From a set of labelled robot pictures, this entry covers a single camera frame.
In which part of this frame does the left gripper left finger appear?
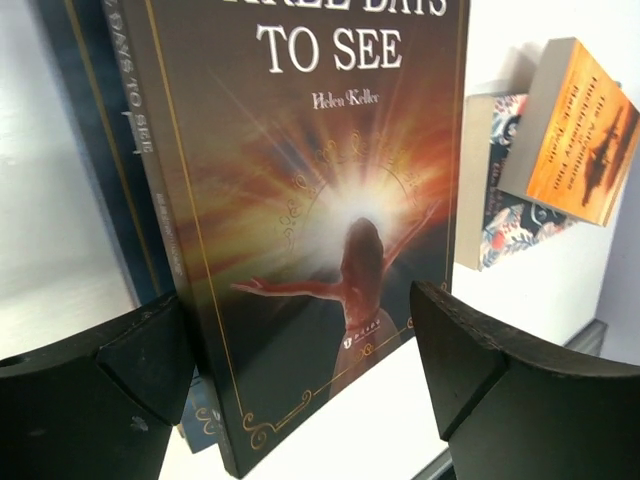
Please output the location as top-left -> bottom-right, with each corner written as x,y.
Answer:
1,294 -> 194,479

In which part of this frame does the Nineteen Eighty-Four blue book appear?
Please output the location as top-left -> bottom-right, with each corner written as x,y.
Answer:
34,0 -> 224,455

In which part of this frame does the Three Days to See book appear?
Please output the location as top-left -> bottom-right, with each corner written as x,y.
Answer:
103,1 -> 470,478

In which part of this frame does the floral cover white book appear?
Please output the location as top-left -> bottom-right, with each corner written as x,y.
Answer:
455,93 -> 577,271

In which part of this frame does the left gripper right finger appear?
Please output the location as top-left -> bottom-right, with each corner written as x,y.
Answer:
410,281 -> 639,479

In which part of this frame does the orange Huckleberry Finn book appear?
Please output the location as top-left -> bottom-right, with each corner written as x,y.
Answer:
498,37 -> 639,226

